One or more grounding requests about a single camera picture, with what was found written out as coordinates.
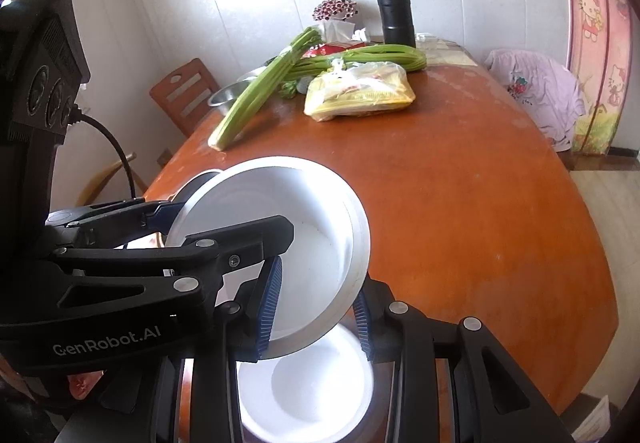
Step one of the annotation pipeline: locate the small steel bowl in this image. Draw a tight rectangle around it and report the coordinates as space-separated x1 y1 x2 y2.
207 82 256 108

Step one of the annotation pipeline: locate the brown slatted wooden chair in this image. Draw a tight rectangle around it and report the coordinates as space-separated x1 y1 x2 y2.
149 59 222 138

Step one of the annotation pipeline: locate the long celery bunch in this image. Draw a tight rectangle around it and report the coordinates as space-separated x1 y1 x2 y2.
207 27 323 152

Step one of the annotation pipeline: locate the beaded bouquet ornament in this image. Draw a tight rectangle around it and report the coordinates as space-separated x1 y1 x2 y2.
313 0 358 22

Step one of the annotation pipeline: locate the pink garment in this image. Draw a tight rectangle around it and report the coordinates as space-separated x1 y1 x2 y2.
482 49 586 151

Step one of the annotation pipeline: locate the white paper sheet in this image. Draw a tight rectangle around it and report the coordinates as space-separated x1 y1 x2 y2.
570 395 613 441

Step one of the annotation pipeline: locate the black thermos flask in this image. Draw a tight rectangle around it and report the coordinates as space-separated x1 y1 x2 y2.
376 0 417 48

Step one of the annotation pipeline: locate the tissue box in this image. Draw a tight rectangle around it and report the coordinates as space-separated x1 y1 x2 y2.
305 20 369 56

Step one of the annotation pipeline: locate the short celery bunch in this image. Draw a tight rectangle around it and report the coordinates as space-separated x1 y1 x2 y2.
287 44 427 78

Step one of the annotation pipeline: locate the red paper noodle bowl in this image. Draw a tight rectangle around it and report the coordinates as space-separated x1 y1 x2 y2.
237 323 376 442
164 156 372 359

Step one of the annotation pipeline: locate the pink cartoon cat curtain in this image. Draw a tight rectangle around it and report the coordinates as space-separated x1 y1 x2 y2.
555 0 640 156

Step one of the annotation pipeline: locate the yellow plastic food bag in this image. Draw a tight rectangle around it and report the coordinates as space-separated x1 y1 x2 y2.
304 60 417 122

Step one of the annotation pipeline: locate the black cable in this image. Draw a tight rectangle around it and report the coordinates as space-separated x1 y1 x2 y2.
67 113 138 201

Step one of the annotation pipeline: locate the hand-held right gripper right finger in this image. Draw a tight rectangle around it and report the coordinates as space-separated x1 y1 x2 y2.
351 280 576 443

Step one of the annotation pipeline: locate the light wooden armchair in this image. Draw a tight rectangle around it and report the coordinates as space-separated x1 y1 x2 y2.
75 152 146 206

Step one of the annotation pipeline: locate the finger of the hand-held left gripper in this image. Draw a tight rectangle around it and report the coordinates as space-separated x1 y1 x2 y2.
45 199 187 254
47 215 296 324

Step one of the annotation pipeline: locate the patterned cloth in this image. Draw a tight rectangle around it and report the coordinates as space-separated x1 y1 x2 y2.
417 39 483 67

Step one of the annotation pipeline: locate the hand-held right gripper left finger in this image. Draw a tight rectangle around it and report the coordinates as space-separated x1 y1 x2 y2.
100 255 284 443

